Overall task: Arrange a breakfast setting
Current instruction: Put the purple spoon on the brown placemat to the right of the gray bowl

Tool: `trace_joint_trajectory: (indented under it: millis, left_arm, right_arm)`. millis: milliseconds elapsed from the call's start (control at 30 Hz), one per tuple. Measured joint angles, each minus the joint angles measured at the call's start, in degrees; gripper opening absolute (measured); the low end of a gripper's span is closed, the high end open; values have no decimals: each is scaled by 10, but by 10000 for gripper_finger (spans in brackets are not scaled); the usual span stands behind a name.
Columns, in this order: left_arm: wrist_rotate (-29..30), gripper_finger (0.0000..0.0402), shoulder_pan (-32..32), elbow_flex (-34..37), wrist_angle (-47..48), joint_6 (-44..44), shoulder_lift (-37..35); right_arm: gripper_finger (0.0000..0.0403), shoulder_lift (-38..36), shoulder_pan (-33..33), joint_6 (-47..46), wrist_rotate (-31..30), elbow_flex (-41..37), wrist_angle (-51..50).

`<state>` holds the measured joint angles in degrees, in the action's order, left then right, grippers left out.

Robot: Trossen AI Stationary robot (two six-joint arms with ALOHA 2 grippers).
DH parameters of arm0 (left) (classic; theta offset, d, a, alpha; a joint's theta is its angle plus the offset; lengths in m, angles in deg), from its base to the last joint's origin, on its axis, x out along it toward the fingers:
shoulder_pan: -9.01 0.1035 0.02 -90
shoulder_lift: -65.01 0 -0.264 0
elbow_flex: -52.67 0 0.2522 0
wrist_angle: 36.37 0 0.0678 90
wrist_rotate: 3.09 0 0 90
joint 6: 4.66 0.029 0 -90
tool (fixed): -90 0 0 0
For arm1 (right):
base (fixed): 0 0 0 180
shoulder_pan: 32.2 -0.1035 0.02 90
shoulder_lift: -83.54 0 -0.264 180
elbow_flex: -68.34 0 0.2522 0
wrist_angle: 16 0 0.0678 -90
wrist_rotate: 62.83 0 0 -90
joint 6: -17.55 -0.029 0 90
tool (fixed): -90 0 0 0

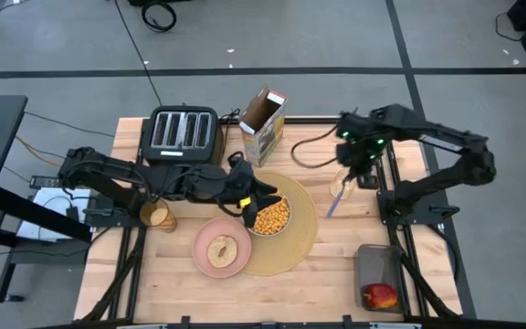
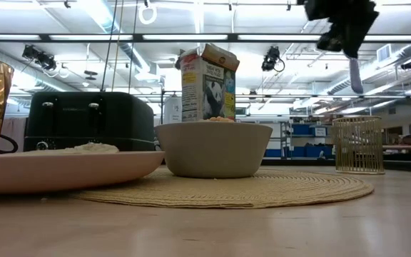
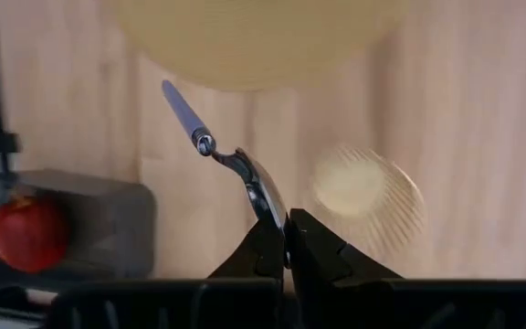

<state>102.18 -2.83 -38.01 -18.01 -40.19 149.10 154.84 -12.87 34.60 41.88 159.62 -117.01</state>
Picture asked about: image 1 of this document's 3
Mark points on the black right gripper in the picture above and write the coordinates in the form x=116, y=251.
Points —
x=359, y=141

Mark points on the black four-slot toaster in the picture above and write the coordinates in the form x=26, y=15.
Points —
x=181, y=155

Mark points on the panda cereal box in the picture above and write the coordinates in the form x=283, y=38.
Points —
x=263, y=137

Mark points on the beige bowl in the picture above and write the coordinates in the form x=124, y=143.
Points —
x=286, y=228

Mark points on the black power adapter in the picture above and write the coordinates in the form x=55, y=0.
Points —
x=44, y=182

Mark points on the clear container with red fruit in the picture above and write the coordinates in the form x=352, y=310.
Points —
x=379, y=262

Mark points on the toasted bagel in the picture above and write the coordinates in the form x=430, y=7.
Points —
x=228, y=260

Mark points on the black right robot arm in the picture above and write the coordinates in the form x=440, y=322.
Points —
x=450, y=141

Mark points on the round cereal puffs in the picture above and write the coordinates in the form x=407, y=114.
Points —
x=274, y=219

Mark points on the amber faceted cup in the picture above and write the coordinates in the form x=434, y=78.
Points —
x=158, y=215

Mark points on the clear drinking glass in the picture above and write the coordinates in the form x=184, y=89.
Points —
x=338, y=189

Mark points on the black table frame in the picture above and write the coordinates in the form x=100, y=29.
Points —
x=133, y=283

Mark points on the red apple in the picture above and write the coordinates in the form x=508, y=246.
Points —
x=379, y=296

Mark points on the white flat box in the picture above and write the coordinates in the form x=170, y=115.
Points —
x=53, y=201

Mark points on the pink plate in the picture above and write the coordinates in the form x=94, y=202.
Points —
x=201, y=256

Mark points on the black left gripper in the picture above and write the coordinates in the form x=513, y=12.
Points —
x=240, y=183

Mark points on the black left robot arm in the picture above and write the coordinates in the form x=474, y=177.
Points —
x=121, y=173

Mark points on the round woven placemat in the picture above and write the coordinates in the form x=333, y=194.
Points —
x=295, y=237

